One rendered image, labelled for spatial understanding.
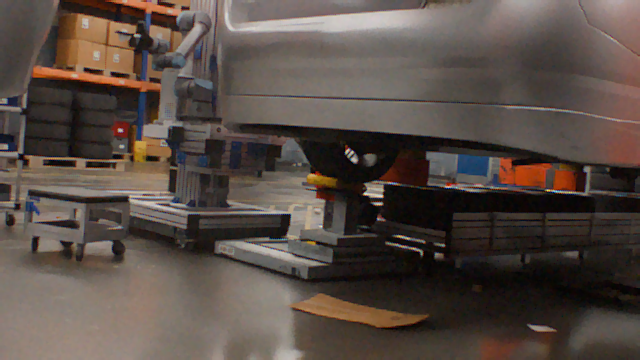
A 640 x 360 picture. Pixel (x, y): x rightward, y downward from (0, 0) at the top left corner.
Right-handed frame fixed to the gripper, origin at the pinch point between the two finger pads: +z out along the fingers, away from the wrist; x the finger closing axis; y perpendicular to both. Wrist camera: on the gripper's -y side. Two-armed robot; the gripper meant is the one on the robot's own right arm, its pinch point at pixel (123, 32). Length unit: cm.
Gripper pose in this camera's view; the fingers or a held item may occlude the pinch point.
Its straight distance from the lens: 455.5
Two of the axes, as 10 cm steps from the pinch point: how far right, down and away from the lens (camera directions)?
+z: -5.0, 0.1, -8.7
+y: -2.0, 9.7, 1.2
